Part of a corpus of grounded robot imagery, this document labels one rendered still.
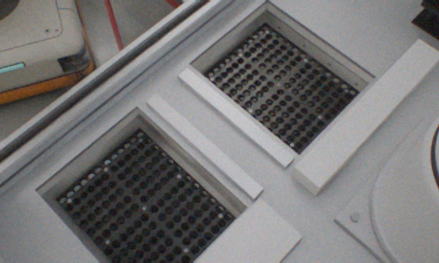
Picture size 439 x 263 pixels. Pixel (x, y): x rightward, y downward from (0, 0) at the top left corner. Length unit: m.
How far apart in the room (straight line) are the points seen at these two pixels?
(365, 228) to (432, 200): 0.16
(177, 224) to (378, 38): 0.47
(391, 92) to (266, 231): 0.29
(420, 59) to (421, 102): 0.07
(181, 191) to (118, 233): 0.11
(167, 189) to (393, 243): 0.34
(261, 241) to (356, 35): 0.41
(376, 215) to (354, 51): 0.30
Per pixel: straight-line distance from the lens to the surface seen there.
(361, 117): 0.73
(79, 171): 0.86
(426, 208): 0.57
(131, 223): 0.74
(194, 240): 0.72
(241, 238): 0.66
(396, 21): 0.91
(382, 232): 0.68
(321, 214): 0.70
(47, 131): 0.73
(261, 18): 0.97
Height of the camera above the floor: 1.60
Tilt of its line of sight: 63 degrees down
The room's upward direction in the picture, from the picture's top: straight up
